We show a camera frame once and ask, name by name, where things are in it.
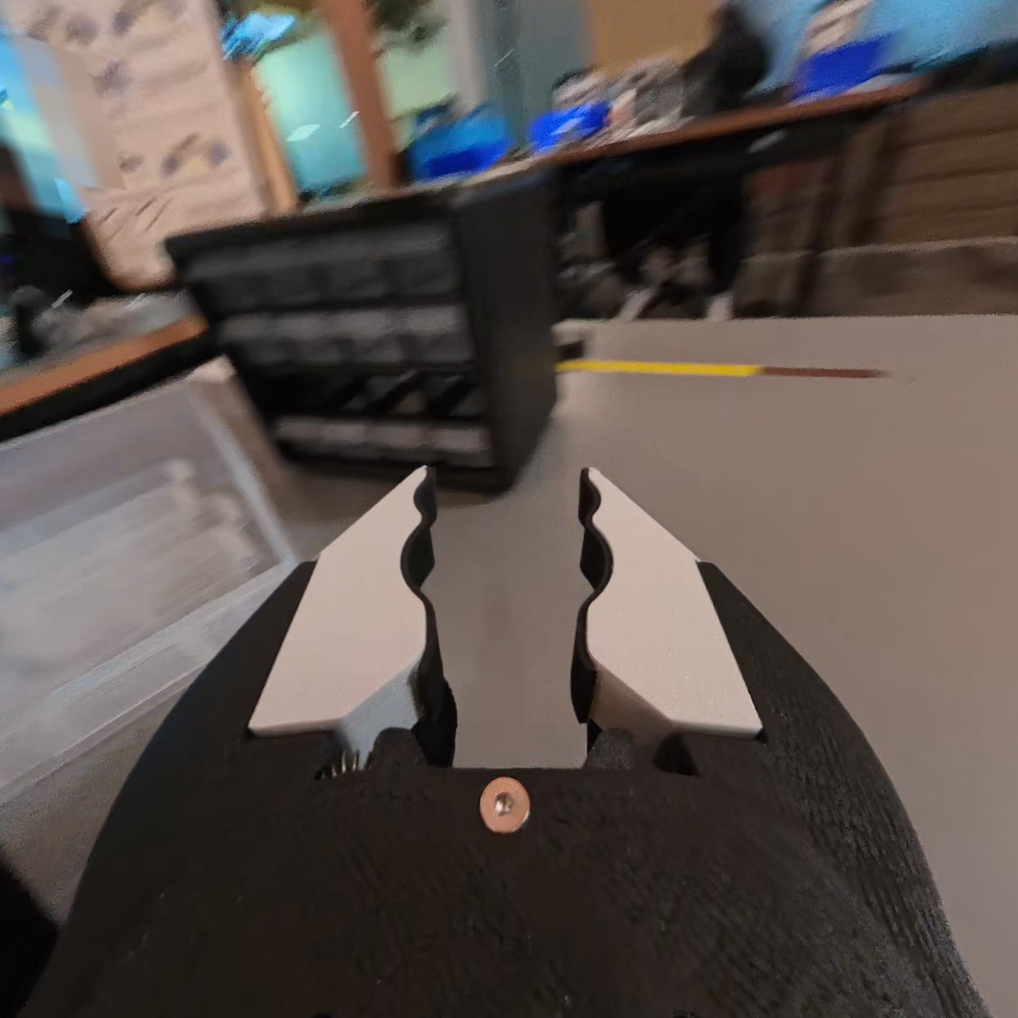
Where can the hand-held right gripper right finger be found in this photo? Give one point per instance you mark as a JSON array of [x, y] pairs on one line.
[[668, 628]]

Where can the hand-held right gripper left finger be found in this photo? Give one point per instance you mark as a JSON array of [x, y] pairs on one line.
[[350, 620]]

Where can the clear plastic storage bin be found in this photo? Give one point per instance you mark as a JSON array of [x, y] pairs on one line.
[[119, 557]]

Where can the black drawer cabinet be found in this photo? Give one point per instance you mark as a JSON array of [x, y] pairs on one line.
[[517, 318]]

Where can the yellow tape strip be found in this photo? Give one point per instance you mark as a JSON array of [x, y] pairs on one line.
[[660, 367]]

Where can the wooden bench top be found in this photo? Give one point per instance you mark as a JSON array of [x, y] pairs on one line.
[[79, 378]]

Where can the blue storage bin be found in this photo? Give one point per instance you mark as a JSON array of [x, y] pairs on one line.
[[461, 147], [839, 68], [569, 127]]

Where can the long wooden table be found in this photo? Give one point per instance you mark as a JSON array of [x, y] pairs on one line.
[[716, 129]]

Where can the white instruction poster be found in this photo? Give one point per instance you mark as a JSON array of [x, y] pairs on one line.
[[159, 119]]

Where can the wooden post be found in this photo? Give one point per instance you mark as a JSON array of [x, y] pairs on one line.
[[358, 87]]

